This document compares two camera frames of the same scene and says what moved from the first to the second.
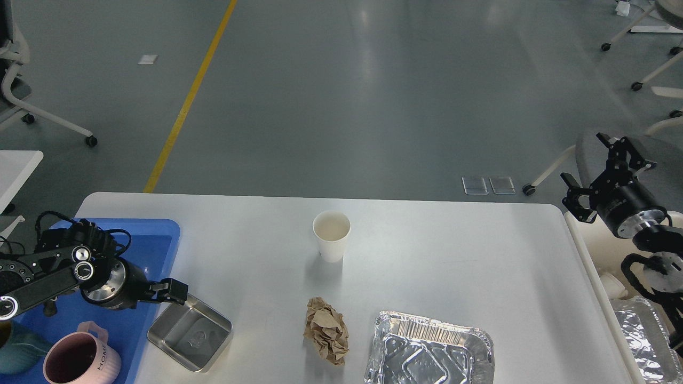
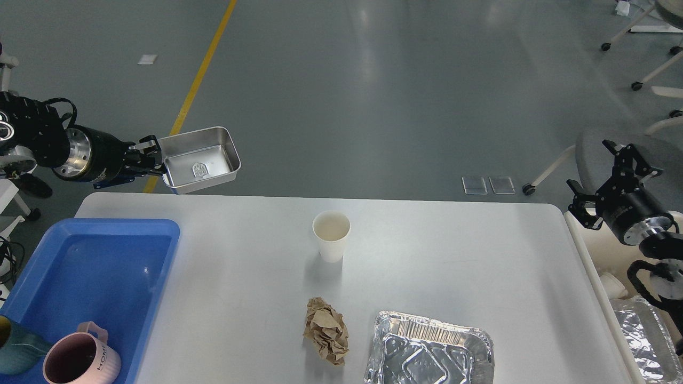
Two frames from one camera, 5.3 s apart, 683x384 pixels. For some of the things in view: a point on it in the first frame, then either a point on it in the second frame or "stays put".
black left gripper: [125, 286] → [98, 158]
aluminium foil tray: [408, 349] stays put
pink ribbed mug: [85, 357] stays put
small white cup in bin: [615, 289] stays put
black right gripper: [620, 200] stays put
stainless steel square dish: [193, 334] → [199, 159]
